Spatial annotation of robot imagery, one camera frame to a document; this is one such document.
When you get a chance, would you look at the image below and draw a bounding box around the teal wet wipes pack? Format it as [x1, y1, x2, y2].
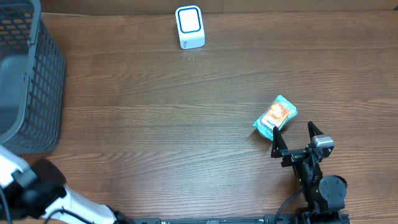
[253, 95, 298, 140]

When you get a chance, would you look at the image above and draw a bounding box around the grey plastic basket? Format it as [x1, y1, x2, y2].
[1, 0, 67, 154]

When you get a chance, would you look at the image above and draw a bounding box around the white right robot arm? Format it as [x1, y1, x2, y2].
[271, 121, 349, 224]

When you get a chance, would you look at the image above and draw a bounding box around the white barcode scanner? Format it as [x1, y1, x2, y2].
[175, 5, 205, 50]

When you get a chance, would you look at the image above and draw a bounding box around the orange tissue pack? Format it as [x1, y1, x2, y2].
[260, 102, 290, 129]

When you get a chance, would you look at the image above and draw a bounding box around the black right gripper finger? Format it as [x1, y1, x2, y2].
[272, 126, 288, 152]
[308, 121, 323, 140]

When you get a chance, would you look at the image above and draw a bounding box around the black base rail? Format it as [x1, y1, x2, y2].
[130, 213, 351, 224]

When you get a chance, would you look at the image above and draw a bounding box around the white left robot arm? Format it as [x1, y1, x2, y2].
[1, 146, 132, 224]

